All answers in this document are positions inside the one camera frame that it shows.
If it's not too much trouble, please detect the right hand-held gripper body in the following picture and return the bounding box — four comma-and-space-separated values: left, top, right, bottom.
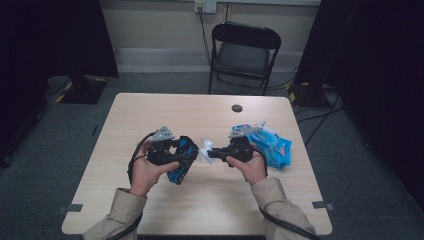
228, 125, 264, 164

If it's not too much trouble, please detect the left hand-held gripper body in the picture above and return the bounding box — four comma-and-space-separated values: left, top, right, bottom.
146, 125, 181, 167

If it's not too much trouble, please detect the blue toy car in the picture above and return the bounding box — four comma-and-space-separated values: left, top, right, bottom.
166, 134, 200, 186

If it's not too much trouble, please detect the white wet wipe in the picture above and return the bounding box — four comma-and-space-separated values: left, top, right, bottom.
198, 138, 216, 165

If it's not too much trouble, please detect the blue wet wipes pack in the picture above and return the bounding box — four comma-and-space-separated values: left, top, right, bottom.
229, 121, 293, 170

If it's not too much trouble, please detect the person's right hand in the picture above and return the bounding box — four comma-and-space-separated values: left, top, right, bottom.
225, 143, 268, 187

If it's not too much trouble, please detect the person's left hand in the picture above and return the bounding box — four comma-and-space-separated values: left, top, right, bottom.
129, 147, 180, 198

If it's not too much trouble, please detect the black stand base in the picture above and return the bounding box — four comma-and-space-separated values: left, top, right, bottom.
287, 81, 333, 109
59, 74, 109, 105

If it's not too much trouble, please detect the black folding chair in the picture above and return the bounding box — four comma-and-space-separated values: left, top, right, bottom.
208, 21, 283, 97

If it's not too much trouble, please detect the grey tape strip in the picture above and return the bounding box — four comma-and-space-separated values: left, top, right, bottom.
312, 200, 335, 211
56, 203, 84, 215

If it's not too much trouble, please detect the black curtain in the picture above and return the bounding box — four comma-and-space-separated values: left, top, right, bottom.
294, 0, 424, 211
0, 0, 120, 168

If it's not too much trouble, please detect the left hand-held gripper cable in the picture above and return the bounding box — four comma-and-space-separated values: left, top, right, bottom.
106, 131, 158, 240

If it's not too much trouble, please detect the hand-held gripper cable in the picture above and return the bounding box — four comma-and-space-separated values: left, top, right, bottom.
106, 131, 158, 240
253, 146, 321, 240

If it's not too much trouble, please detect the black floor cable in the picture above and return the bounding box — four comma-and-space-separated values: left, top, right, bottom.
296, 89, 346, 148

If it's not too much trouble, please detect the right hand-held gripper cable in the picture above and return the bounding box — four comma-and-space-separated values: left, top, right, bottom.
253, 146, 321, 240

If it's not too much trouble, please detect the black wall socket cable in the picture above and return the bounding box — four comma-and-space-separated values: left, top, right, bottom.
198, 6, 214, 66

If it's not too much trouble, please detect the white wall socket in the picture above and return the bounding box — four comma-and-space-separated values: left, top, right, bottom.
194, 0, 218, 14

